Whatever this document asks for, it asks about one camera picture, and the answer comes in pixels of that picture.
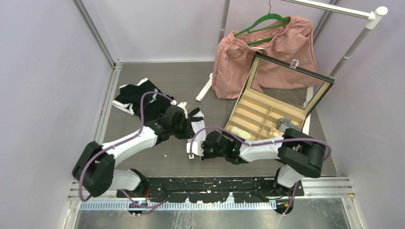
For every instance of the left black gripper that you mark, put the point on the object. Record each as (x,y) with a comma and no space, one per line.
(188,133)

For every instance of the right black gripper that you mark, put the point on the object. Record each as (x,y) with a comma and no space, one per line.
(205,155)

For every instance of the white black-trimmed underwear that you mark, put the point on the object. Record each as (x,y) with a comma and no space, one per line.
(197,120)

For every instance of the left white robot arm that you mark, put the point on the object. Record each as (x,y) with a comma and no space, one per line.
(96,167)

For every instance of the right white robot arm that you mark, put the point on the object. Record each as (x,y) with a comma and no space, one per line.
(302,155)

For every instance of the cream rolled underwear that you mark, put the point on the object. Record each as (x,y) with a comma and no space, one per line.
(241,133)

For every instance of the black white-trimmed underwear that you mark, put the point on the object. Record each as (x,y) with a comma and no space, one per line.
(129,100)

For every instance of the beige rolled underwear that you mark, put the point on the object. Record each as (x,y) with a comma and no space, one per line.
(274,133)

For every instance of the grey striped rolled underwear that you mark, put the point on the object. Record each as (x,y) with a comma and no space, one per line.
(285,123)

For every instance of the black compartment storage box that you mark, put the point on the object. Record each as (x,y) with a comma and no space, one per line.
(258,109)

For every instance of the pink hanging shorts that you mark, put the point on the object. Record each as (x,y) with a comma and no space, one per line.
(235,53)

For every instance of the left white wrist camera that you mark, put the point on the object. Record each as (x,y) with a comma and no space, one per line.
(183,106)

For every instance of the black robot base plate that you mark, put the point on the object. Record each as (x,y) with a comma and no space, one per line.
(209,189)

